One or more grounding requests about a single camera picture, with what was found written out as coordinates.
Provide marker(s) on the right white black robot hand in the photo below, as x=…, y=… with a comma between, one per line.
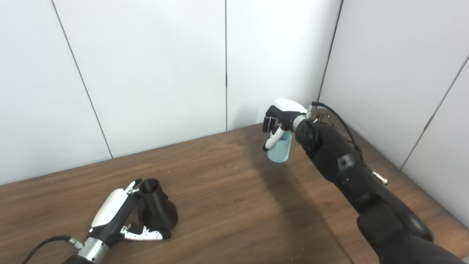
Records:
x=285, y=110

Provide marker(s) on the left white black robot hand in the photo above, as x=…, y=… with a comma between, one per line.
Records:
x=113, y=209

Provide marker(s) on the black flared nozzle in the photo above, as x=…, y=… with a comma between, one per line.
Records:
x=157, y=212

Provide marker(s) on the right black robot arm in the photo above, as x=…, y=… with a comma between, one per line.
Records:
x=366, y=190

